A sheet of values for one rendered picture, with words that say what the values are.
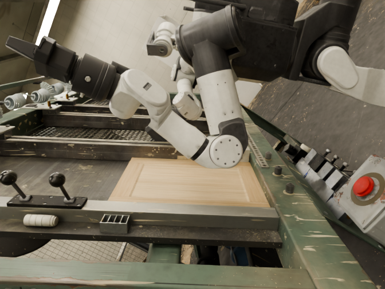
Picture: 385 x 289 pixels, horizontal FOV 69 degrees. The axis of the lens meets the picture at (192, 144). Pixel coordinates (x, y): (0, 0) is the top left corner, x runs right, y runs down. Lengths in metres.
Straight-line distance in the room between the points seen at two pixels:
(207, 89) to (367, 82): 0.54
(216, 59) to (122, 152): 0.65
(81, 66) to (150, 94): 0.15
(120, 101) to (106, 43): 6.05
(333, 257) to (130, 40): 6.14
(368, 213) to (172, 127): 0.42
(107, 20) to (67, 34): 0.97
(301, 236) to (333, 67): 0.50
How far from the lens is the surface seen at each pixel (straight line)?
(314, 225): 0.80
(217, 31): 0.68
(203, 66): 0.68
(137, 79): 0.65
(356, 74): 0.99
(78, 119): 1.70
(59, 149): 1.27
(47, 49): 0.63
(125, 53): 6.59
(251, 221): 0.80
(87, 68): 0.64
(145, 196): 0.90
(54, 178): 0.75
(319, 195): 1.01
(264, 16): 0.88
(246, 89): 5.00
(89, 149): 1.23
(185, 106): 1.15
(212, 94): 0.67
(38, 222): 0.85
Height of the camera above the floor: 1.32
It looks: 10 degrees down
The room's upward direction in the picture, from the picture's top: 59 degrees counter-clockwise
